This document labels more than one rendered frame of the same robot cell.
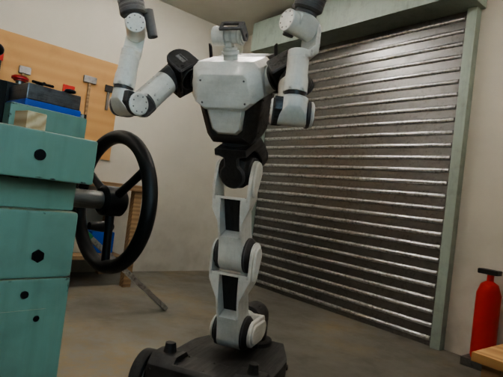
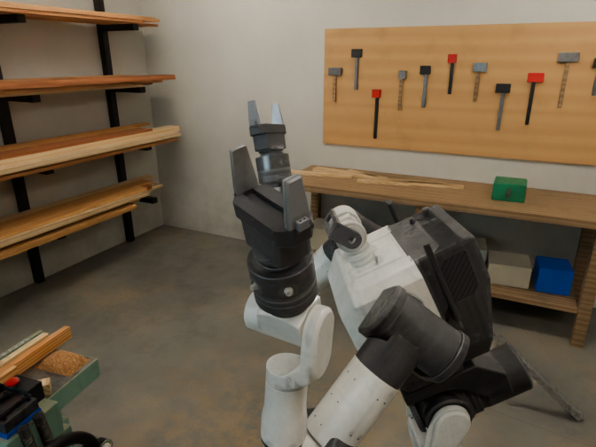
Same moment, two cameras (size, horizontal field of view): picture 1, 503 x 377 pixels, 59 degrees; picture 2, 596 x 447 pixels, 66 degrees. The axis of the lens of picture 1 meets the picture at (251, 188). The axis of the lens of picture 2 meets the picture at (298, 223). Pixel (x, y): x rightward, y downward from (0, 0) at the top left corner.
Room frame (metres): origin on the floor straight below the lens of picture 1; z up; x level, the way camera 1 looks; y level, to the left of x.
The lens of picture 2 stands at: (1.09, -0.63, 1.74)
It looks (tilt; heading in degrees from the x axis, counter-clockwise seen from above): 20 degrees down; 66
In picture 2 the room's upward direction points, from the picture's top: straight up
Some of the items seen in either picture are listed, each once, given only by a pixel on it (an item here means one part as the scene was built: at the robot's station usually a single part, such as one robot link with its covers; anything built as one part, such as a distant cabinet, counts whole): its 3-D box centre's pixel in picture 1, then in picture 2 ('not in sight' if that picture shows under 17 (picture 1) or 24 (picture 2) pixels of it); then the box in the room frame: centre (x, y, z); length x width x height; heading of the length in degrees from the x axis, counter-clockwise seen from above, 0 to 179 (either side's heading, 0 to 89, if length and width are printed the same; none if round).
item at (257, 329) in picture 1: (238, 328); not in sight; (1.97, -0.02, 0.28); 0.21 x 0.20 x 0.13; 160
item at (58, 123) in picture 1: (32, 135); (16, 429); (0.82, 0.42, 0.91); 0.15 x 0.14 x 0.09; 48
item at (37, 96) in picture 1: (37, 97); (11, 403); (0.83, 0.42, 0.99); 0.13 x 0.11 x 0.06; 48
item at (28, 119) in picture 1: (29, 125); not in sight; (0.69, 0.36, 0.92); 0.04 x 0.03 x 0.04; 55
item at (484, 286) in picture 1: (486, 318); not in sight; (2.76, -1.54, 0.30); 0.19 x 0.18 x 0.60; 130
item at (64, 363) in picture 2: not in sight; (62, 359); (0.91, 0.67, 0.91); 0.12 x 0.09 x 0.03; 138
